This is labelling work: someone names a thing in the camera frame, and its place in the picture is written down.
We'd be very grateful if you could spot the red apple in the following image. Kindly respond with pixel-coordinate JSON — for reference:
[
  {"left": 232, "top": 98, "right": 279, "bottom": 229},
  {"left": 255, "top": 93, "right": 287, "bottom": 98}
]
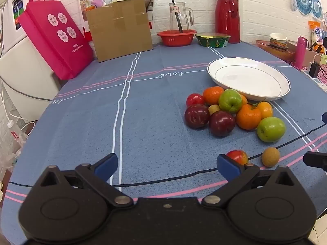
[
  {"left": 186, "top": 93, "right": 205, "bottom": 108},
  {"left": 226, "top": 150, "right": 249, "bottom": 166}
]

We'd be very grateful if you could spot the white appliance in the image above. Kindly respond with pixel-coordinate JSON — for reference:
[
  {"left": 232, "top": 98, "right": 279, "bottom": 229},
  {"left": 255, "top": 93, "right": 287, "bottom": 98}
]
[{"left": 0, "top": 34, "right": 60, "bottom": 121}]

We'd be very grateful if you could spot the red thermos jug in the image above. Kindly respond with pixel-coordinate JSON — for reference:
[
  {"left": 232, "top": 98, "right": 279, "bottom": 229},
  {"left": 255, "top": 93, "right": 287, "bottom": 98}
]
[{"left": 215, "top": 0, "right": 241, "bottom": 44}]

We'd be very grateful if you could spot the dark red plum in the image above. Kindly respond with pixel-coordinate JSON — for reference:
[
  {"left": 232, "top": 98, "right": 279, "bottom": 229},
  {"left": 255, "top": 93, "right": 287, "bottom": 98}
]
[
  {"left": 184, "top": 104, "right": 210, "bottom": 129},
  {"left": 209, "top": 111, "right": 236, "bottom": 137}
]

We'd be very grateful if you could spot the green apple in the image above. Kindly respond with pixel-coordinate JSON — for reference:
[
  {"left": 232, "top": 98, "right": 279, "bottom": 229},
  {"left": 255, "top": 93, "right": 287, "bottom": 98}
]
[
  {"left": 218, "top": 89, "right": 243, "bottom": 114},
  {"left": 256, "top": 117, "right": 286, "bottom": 143}
]

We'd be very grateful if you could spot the grey cable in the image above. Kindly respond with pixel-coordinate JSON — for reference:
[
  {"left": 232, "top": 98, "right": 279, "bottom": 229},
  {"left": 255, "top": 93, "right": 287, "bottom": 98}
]
[{"left": 0, "top": 75, "right": 54, "bottom": 102}]

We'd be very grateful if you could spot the orange snack packet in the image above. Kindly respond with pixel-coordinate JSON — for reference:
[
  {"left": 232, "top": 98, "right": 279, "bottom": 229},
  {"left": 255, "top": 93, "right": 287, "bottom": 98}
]
[{"left": 308, "top": 20, "right": 325, "bottom": 48}]

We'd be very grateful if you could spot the brown kiwi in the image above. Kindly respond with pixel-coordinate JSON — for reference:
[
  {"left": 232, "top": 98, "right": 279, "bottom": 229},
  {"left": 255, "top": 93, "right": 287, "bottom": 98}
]
[{"left": 261, "top": 147, "right": 281, "bottom": 167}]

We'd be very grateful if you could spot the orange glass bowl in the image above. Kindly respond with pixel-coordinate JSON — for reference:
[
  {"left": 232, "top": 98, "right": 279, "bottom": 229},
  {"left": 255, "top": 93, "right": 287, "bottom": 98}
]
[{"left": 255, "top": 39, "right": 297, "bottom": 61}]

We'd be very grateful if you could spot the pink tote bag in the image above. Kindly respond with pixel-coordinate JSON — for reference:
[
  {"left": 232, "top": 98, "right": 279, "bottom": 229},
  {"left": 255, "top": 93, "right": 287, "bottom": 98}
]
[{"left": 17, "top": 0, "right": 94, "bottom": 80}]

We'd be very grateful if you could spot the white device with screen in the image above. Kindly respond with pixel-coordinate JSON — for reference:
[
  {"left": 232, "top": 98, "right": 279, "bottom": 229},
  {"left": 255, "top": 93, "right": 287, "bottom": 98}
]
[{"left": 0, "top": 0, "right": 31, "bottom": 39}]

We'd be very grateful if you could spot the pink bottle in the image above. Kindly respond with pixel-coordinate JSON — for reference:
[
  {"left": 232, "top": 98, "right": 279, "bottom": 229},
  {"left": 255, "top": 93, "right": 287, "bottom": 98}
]
[{"left": 295, "top": 36, "right": 307, "bottom": 69}]

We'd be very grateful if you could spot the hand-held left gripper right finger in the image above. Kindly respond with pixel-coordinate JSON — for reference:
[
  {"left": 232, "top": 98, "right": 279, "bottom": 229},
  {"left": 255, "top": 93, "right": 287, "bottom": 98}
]
[{"left": 201, "top": 154, "right": 294, "bottom": 208}]

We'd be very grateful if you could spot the blue striped tablecloth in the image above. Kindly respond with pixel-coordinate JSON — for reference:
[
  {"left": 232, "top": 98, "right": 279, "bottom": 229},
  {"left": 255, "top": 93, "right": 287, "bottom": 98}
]
[{"left": 1, "top": 41, "right": 327, "bottom": 245}]

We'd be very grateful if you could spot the red plastic basket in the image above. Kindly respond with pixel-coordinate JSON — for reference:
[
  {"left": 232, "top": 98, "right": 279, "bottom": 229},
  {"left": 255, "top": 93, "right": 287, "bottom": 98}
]
[{"left": 157, "top": 30, "right": 198, "bottom": 47}]

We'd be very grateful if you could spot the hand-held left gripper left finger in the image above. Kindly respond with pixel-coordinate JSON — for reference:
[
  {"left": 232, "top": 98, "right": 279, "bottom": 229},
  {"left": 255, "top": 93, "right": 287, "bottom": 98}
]
[{"left": 38, "top": 153, "right": 134, "bottom": 208}]

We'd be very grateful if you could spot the black charger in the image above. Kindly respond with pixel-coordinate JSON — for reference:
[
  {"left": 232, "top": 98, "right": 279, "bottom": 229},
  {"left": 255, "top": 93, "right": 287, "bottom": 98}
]
[{"left": 309, "top": 62, "right": 321, "bottom": 79}]

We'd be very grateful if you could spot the glass pitcher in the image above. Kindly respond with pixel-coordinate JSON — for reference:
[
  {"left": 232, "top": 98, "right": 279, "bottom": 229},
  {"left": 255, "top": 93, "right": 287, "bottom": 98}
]
[{"left": 169, "top": 2, "right": 195, "bottom": 33}]

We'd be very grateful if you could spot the small blue wall plate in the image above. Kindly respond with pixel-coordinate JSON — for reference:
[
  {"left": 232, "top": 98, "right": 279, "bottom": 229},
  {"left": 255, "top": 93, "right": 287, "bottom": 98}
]
[{"left": 312, "top": 0, "right": 323, "bottom": 19}]

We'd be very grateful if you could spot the green instant noodle bowl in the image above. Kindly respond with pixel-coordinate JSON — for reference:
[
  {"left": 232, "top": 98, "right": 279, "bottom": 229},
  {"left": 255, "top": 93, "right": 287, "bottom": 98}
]
[{"left": 195, "top": 32, "right": 231, "bottom": 48}]

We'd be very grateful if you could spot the black spoon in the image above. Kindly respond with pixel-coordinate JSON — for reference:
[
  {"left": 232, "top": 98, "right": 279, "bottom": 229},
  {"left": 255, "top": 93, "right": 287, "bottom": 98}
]
[{"left": 171, "top": 0, "right": 184, "bottom": 33}]

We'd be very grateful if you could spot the cardboard box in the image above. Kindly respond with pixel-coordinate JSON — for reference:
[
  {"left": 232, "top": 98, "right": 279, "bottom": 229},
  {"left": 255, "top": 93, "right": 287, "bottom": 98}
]
[{"left": 85, "top": 0, "right": 154, "bottom": 63}]

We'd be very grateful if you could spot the white power strip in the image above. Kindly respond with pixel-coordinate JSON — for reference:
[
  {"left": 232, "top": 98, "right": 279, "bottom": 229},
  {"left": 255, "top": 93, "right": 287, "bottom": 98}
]
[{"left": 303, "top": 68, "right": 327, "bottom": 88}]

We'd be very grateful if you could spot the white plate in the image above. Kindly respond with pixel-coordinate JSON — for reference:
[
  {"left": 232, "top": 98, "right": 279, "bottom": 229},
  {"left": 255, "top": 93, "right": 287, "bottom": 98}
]
[{"left": 207, "top": 57, "right": 291, "bottom": 102}]

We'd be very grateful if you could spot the clear plastic bottle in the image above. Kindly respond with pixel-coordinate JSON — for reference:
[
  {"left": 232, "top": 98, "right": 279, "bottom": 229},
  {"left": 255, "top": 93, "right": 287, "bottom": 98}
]
[{"left": 6, "top": 119, "right": 27, "bottom": 154}]

